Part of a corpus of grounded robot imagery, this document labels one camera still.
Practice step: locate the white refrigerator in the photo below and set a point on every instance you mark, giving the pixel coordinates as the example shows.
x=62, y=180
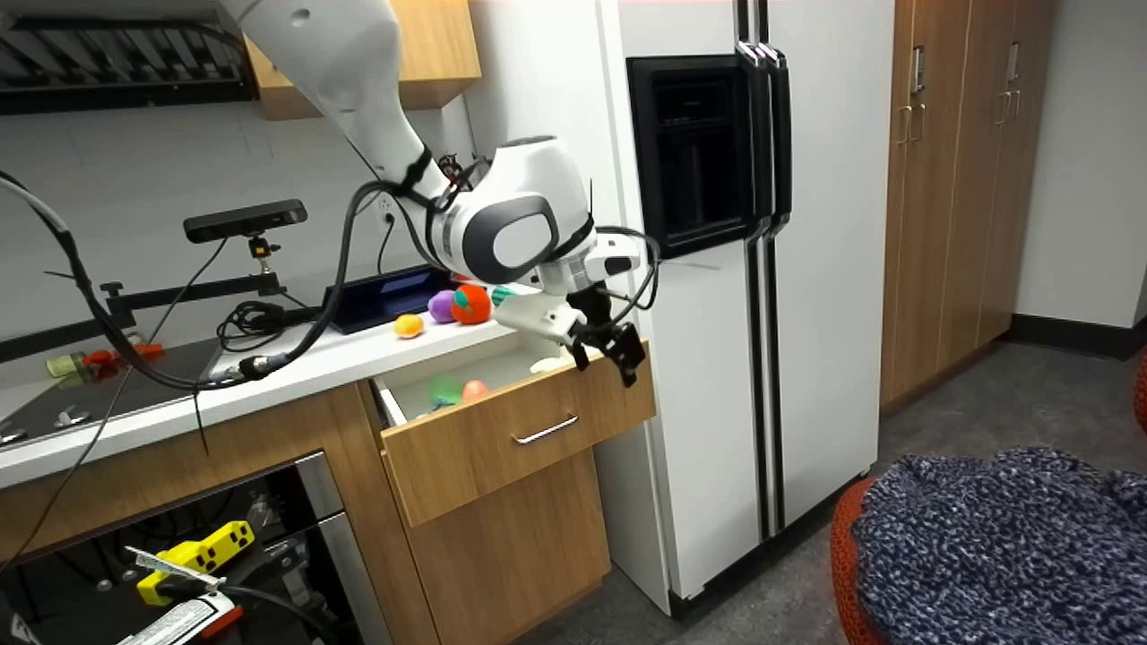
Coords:
x=827, y=298

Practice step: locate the black stereo camera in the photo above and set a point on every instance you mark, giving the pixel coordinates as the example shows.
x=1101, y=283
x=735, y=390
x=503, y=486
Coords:
x=243, y=220

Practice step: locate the wooden wall cabinet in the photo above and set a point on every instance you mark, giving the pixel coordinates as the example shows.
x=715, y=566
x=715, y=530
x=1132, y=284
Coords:
x=442, y=50

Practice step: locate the wooden drawer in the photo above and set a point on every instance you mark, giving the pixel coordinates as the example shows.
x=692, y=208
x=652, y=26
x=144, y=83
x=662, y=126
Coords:
x=478, y=461

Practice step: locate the tall wooden cabinet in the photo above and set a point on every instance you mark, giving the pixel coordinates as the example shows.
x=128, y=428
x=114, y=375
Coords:
x=953, y=180

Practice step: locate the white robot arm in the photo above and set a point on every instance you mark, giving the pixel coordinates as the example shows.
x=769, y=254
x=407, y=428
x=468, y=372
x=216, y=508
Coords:
x=345, y=60

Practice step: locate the small green plushie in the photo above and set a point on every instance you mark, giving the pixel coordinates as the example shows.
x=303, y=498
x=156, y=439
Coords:
x=444, y=391

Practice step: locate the purple fruit plushie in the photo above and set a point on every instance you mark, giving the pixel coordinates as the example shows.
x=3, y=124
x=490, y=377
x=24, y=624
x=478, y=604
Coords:
x=439, y=308

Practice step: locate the black ice dispenser panel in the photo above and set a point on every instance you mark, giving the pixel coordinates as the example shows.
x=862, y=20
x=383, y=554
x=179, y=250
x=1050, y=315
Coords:
x=692, y=157

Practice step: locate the red office chair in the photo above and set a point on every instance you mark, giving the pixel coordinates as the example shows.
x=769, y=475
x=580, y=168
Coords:
x=850, y=562

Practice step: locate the dark undercounter appliance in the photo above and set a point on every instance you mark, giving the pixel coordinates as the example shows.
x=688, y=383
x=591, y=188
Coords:
x=345, y=575

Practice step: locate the wooden cabinet door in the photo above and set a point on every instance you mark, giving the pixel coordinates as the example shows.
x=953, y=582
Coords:
x=513, y=562

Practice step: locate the red and green toy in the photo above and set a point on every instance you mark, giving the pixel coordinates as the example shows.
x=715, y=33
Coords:
x=102, y=364

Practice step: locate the blue knit blanket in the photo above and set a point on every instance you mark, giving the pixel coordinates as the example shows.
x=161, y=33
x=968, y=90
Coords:
x=1005, y=551

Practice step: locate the teal green plushie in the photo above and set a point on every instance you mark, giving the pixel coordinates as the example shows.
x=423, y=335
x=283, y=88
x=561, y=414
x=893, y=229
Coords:
x=498, y=294

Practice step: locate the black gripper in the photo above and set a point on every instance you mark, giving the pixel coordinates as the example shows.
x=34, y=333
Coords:
x=595, y=315

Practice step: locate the black overhead vent panel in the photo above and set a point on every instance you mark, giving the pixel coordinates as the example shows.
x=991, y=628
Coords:
x=74, y=60

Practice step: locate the yellow fruit plushie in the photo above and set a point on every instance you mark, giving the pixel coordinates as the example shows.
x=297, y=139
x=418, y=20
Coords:
x=408, y=328

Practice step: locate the yellow power plug block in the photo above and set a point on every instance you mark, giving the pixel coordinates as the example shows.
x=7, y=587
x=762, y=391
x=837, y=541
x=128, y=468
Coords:
x=202, y=554

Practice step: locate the small orange plushie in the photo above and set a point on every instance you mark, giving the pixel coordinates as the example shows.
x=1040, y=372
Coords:
x=475, y=391

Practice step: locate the wooden counter cabinet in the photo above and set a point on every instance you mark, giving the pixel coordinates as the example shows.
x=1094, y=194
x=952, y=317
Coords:
x=179, y=461

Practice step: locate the black flat mat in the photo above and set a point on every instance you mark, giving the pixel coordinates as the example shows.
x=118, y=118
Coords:
x=131, y=391

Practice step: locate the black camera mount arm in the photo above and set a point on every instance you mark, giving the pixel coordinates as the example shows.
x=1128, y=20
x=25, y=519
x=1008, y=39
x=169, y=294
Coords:
x=191, y=291

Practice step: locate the orange red fruit plushie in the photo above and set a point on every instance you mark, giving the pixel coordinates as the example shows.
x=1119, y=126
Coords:
x=470, y=308

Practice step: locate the black rectangular box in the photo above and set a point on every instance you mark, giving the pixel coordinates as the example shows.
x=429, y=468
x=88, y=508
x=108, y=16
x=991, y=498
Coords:
x=380, y=298

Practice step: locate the white packet with red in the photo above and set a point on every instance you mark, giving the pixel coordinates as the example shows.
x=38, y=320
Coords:
x=179, y=623

